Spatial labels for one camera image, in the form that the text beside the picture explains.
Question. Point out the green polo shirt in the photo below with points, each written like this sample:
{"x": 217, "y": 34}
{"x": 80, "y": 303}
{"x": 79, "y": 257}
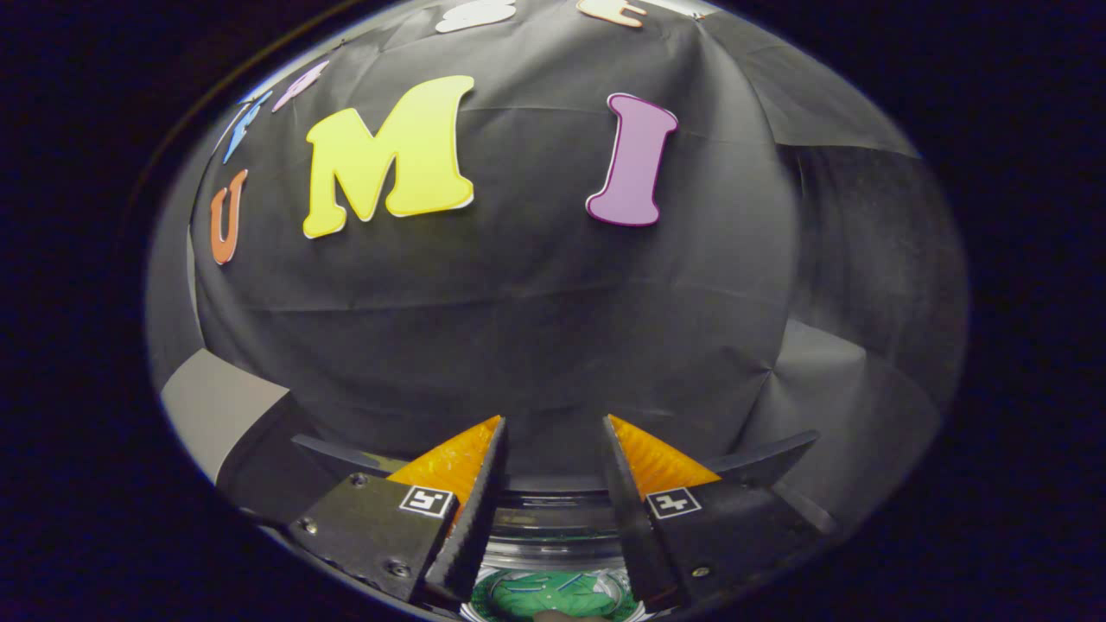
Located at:
{"x": 553, "y": 596}

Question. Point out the grey washing machine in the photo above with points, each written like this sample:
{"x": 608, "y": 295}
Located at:
{"x": 553, "y": 529}

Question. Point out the black backdrop cloth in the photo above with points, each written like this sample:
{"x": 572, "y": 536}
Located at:
{"x": 518, "y": 302}

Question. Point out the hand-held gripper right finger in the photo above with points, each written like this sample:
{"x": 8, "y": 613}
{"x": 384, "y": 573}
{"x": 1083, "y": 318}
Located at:
{"x": 734, "y": 527}

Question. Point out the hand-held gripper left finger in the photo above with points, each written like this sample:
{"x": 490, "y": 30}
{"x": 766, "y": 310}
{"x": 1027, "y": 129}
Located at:
{"x": 380, "y": 527}

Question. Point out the grey drawer cabinet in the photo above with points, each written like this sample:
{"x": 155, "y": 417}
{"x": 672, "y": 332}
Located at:
{"x": 216, "y": 406}

